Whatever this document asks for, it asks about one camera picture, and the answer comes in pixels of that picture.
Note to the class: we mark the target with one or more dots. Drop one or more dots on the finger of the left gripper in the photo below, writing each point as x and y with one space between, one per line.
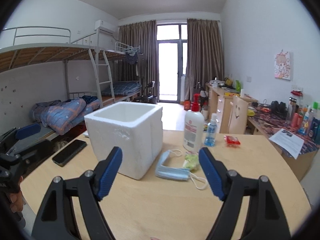
12 136

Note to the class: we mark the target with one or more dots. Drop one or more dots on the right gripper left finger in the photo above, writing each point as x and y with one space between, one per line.
56 216

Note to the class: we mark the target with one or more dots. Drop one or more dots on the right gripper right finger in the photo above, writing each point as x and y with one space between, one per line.
265 215

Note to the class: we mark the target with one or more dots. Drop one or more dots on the blue face masks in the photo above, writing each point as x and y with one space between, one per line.
177 173

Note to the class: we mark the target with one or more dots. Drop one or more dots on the left hand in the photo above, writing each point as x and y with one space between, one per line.
17 202

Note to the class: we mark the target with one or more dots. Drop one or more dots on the blue plaid quilt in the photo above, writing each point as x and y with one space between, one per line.
61 116

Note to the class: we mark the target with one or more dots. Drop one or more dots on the black smartphone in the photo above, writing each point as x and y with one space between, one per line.
69 152

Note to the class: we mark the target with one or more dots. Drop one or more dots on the metal bunk bed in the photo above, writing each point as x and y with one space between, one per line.
45 64

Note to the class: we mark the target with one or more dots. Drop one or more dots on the white paper sheet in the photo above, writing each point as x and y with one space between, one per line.
288 141

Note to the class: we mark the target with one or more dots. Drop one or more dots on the red snack packet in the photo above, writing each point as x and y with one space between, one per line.
231 141

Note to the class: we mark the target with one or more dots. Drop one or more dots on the blue spray bottle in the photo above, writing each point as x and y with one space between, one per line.
211 131

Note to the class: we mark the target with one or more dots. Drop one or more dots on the wooden smiley chair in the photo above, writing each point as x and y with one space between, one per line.
238 116

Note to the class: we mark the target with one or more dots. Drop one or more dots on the white lotion pump bottle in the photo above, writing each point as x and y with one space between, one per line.
193 126

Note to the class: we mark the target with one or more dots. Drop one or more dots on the black headphones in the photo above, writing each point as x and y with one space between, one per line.
279 109

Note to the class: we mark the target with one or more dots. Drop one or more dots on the white foam box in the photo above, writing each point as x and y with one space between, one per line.
136 128

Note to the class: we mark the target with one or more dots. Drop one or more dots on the wooden drawer desk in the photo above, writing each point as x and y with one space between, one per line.
220 102

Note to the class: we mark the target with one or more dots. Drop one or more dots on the black folding chair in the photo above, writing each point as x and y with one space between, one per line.
147 94

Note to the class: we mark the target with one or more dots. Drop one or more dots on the white air conditioner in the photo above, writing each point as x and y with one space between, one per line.
106 27

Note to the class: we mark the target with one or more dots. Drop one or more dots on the left brown curtain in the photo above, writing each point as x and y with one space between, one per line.
143 65

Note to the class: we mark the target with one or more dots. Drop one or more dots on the brown curtain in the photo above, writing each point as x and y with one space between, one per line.
205 59
143 65

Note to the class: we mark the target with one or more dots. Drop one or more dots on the right brown curtain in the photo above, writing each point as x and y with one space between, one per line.
205 59

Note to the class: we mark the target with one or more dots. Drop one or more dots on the anime wall picture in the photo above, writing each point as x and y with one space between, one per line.
282 65

